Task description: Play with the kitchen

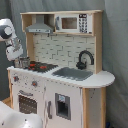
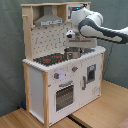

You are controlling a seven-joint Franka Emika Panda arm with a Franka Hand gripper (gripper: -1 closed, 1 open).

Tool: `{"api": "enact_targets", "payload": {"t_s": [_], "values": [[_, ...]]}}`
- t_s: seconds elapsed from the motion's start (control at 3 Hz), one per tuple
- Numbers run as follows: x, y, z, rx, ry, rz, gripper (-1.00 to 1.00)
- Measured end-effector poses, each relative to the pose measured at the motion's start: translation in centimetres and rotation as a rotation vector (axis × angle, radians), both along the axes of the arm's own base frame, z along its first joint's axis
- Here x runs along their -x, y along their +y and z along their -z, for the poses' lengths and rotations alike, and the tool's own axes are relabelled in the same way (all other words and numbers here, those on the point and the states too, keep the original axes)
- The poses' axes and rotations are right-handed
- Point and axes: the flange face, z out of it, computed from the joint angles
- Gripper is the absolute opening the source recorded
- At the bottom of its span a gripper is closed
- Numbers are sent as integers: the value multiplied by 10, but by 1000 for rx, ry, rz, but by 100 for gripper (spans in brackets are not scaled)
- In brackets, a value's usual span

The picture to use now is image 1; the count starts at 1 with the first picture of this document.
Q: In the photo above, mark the left red stove knob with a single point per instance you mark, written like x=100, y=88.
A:
x=16, y=78

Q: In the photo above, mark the wooden toy kitchen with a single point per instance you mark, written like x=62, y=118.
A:
x=87, y=97

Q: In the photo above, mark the grey toy sink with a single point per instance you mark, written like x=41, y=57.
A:
x=73, y=74

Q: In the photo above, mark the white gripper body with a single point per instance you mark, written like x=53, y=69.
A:
x=14, y=49

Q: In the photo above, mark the toy oven door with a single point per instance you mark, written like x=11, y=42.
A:
x=27, y=104

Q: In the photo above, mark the grey ice dispenser panel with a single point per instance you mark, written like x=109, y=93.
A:
x=63, y=108

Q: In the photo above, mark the toy microwave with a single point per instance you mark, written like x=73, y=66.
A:
x=73, y=23

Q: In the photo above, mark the right red stove knob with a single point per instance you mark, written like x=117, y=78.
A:
x=34, y=83

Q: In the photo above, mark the black toy stovetop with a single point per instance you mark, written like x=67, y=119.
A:
x=40, y=67

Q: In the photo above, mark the grey cupboard door handle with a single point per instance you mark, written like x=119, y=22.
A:
x=49, y=110

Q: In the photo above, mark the small metal pot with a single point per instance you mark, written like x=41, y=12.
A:
x=24, y=62

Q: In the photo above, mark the grey range hood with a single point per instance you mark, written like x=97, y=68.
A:
x=40, y=26

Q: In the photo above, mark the black toy faucet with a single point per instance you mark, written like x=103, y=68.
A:
x=82, y=64

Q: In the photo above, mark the red stove knob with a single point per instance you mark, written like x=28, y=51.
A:
x=16, y=78
x=34, y=83

